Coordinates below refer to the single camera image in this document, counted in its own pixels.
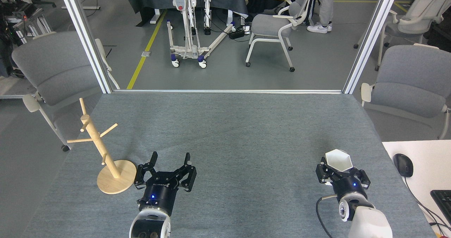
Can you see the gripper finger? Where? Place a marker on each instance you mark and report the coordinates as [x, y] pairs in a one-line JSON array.
[[188, 176], [142, 174], [326, 176], [364, 180]]

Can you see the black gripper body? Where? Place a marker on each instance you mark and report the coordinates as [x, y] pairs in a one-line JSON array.
[[350, 186], [160, 195]]

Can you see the white hexagonal cup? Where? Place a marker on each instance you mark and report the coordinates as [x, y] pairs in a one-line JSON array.
[[339, 160]]

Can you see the wooden cup rack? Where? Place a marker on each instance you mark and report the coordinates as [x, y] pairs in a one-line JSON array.
[[116, 178]]

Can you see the black computer mouse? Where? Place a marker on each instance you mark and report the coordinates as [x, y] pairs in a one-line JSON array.
[[403, 164]]

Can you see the white desk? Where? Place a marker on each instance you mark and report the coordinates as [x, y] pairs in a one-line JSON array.
[[426, 160]]

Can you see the black keyboard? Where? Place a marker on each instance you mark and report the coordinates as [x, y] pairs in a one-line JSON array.
[[444, 202]]

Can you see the metal floor plate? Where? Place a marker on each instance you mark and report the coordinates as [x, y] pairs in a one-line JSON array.
[[146, 54]]

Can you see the white stand on wheels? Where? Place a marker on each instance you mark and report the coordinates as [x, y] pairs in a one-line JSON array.
[[186, 51]]

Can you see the black power strip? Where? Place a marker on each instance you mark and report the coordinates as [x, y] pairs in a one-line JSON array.
[[236, 33]]

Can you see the grey chair on castors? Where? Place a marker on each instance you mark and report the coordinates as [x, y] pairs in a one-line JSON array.
[[271, 25], [405, 28]]

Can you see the person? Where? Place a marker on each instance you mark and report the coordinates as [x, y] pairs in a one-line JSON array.
[[326, 5]]

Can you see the metal equipment trolley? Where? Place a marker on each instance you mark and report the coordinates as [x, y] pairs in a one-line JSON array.
[[31, 23]]

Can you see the silver table edge rail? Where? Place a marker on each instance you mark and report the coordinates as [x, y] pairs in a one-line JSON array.
[[229, 91]]

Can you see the grey chair with white frame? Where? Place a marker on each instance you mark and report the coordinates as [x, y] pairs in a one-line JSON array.
[[412, 83], [56, 69]]

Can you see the silver post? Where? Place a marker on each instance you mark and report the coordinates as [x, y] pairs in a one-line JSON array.
[[86, 37], [370, 41]]

